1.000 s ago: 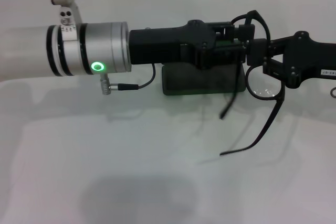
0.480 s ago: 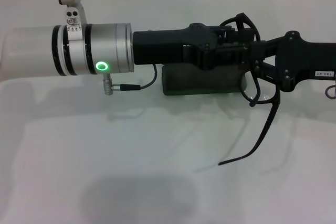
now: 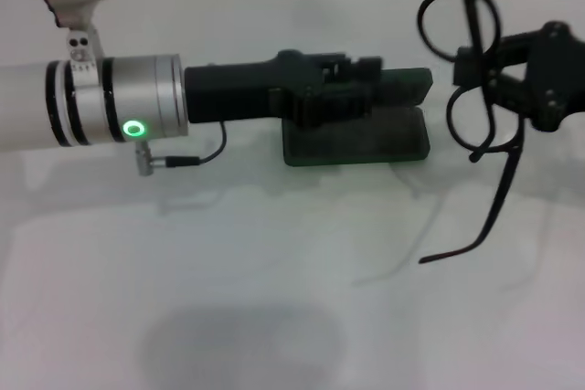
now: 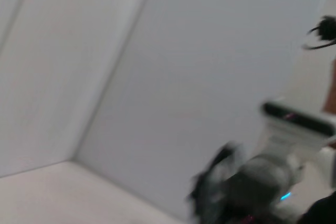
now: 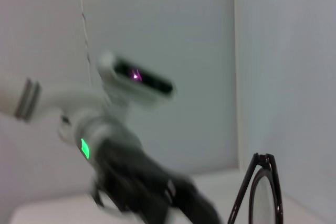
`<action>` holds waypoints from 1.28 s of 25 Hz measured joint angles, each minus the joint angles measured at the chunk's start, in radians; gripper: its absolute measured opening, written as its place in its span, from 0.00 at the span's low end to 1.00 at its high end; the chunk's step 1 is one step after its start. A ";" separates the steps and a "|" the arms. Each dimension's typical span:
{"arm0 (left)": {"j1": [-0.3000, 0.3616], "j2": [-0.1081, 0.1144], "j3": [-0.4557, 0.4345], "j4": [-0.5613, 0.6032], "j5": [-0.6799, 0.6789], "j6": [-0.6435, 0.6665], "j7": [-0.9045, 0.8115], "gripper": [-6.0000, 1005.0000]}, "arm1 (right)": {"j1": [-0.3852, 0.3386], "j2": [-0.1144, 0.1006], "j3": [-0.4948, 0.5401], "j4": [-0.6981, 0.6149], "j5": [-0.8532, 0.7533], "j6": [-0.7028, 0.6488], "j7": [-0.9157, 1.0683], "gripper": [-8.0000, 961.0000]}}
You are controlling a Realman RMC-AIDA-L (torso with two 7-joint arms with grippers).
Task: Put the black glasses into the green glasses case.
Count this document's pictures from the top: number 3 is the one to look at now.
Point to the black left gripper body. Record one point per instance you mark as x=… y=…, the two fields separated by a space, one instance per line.
x=228 y=93

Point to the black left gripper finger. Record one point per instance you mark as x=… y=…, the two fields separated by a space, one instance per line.
x=333 y=109
x=361 y=72

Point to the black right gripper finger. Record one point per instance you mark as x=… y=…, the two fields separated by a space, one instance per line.
x=468 y=76
x=512 y=49

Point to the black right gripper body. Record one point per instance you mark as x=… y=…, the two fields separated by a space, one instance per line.
x=557 y=79

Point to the green glasses case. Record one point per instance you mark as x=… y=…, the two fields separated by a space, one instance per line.
x=365 y=143

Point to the black glasses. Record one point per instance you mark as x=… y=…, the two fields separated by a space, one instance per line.
x=477 y=11

